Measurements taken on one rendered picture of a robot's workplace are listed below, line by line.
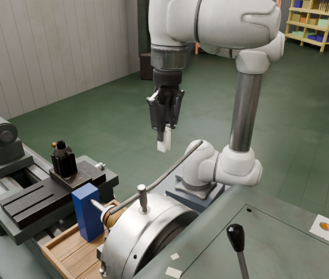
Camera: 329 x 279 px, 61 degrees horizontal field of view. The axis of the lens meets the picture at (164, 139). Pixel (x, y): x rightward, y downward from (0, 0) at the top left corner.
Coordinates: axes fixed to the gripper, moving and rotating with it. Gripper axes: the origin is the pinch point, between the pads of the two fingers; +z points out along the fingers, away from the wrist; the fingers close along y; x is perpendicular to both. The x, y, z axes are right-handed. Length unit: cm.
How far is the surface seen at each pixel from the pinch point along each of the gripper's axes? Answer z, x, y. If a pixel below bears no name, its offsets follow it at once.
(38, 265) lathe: 87, -62, 20
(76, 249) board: 52, -27, 16
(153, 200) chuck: 16.1, 3.2, 6.9
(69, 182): 37, -49, 5
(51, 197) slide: 43, -52, 12
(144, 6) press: -27, -380, -368
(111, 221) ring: 29.1, -10.2, 12.2
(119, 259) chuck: 24.2, 6.3, 22.8
